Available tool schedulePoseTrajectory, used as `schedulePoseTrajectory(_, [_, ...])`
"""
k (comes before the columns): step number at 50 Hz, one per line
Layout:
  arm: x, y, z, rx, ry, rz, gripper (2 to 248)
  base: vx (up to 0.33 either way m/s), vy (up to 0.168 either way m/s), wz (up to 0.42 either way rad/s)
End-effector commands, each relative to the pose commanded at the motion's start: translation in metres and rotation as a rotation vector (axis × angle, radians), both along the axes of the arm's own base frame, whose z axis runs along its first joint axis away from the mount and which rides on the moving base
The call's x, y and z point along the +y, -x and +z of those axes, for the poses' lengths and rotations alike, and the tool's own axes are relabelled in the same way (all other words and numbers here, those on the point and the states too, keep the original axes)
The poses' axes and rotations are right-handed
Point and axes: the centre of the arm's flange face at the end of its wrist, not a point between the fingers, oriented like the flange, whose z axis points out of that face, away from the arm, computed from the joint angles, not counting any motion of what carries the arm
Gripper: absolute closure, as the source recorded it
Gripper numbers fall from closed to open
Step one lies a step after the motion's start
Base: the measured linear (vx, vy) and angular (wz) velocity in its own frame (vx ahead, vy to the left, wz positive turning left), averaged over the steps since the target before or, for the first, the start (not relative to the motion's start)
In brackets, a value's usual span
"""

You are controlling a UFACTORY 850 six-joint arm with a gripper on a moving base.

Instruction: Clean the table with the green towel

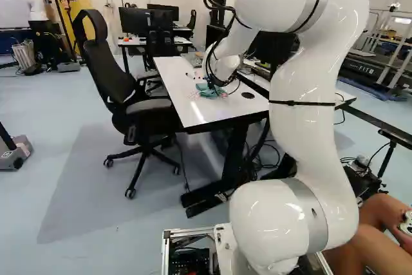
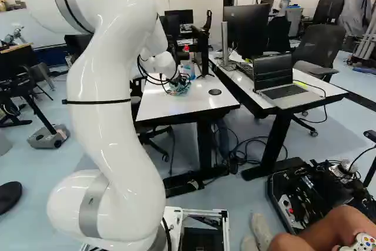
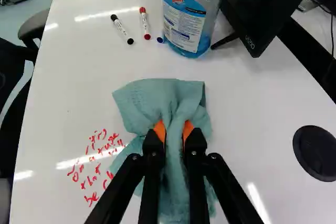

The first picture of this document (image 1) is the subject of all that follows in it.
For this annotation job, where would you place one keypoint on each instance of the green towel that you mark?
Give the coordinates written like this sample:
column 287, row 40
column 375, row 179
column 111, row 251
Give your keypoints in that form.
column 205, row 92

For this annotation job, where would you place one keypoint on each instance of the grey circuit board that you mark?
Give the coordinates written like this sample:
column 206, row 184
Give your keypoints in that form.
column 193, row 60

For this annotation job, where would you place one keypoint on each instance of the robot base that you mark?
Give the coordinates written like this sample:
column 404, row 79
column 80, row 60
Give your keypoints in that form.
column 186, row 255

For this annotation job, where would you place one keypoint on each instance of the black monitor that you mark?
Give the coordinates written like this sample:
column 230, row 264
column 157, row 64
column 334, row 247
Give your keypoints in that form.
column 277, row 46

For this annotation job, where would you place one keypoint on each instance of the black office chair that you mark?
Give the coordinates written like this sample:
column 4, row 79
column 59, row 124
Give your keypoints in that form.
column 106, row 72

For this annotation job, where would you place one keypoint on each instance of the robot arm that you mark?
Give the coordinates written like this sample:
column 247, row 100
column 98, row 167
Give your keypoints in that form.
column 305, row 94

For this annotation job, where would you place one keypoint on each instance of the white game controller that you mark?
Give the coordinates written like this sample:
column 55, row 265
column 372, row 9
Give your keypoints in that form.
column 407, row 221

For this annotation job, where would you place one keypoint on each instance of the person's legs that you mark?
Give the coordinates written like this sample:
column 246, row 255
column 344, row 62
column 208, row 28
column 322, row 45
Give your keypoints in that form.
column 370, row 249

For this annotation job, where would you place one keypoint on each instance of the white table with black legs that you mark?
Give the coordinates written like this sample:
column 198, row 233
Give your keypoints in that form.
column 199, row 107

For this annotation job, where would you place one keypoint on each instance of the grey wheeled stand base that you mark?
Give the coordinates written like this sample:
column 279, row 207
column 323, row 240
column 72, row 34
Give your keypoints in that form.
column 14, row 154

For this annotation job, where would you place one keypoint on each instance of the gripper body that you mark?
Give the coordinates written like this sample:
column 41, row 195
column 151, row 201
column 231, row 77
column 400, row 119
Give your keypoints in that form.
column 215, row 81

